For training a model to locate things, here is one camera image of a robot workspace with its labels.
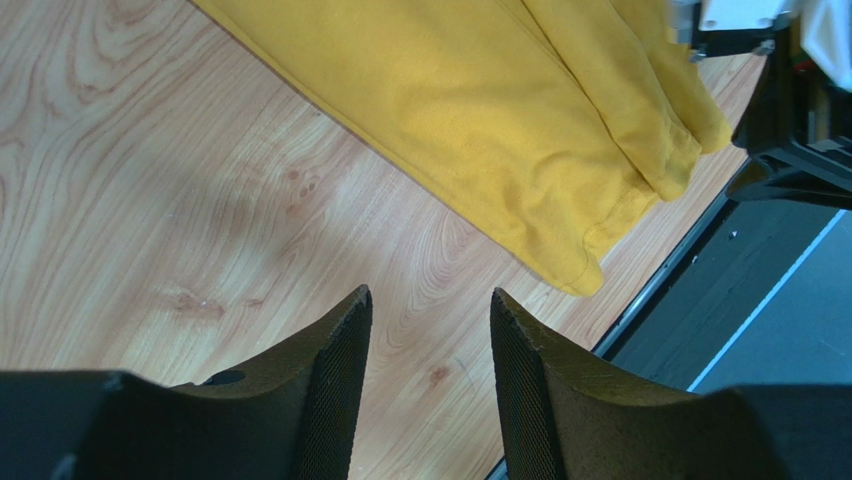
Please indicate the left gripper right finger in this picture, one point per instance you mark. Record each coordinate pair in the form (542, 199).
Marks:
(567, 414)

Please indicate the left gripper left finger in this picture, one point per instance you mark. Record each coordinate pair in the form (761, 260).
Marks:
(289, 412)

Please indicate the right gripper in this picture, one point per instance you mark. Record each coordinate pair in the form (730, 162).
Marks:
(796, 128)

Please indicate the yellow t-shirt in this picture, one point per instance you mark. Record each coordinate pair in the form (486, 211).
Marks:
(551, 126)

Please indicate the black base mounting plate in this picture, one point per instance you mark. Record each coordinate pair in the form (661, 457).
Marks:
(757, 293)

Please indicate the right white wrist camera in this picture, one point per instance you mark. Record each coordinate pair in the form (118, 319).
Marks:
(821, 31)

